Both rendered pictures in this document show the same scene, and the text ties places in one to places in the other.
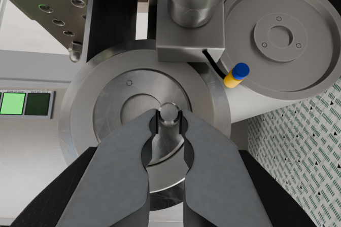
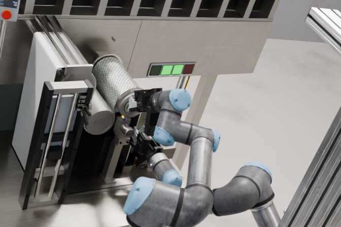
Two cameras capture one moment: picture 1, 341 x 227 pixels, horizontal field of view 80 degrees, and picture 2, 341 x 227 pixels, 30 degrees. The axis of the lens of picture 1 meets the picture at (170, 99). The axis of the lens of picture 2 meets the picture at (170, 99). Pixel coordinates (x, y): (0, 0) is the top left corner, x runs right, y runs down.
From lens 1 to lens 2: 234 cm
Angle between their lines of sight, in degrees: 41
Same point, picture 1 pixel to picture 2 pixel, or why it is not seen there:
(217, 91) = (115, 109)
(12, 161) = (170, 43)
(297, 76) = (99, 114)
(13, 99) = (166, 72)
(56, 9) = (141, 118)
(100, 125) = not seen: hidden behind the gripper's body
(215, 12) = (119, 126)
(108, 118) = not seen: hidden behind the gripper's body
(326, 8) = (89, 129)
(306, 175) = not seen: hidden behind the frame
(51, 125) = (150, 60)
